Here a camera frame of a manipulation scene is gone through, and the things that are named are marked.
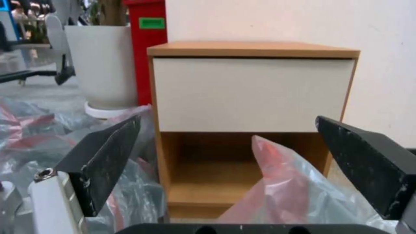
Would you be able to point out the black chair base leg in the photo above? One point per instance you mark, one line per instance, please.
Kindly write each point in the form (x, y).
(22, 75)

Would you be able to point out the person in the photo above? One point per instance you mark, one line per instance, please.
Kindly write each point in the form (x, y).
(19, 11)

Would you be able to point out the white plant pot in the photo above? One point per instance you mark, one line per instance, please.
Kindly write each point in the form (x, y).
(104, 65)

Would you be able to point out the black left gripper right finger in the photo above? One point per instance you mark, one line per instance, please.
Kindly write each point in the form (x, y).
(364, 161)

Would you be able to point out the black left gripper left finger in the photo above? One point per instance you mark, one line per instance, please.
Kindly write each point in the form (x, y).
(107, 156)

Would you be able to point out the brown plant trunk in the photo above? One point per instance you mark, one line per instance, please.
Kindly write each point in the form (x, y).
(112, 12)

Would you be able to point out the white pot saucer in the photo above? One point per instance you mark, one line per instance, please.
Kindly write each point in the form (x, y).
(104, 112)

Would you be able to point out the pale grey office chair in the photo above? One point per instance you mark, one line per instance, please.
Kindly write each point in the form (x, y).
(55, 36)

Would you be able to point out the white nightstand drawer front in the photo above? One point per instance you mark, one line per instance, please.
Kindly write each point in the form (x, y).
(253, 95)

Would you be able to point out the red cabinet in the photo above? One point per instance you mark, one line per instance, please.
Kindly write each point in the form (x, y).
(149, 63)

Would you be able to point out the clear plastic garbage bag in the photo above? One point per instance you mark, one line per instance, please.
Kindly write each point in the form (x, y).
(39, 146)

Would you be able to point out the wooden nightstand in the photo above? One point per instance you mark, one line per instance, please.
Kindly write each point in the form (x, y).
(247, 50)

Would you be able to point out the green label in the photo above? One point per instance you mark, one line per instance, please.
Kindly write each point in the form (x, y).
(150, 23)

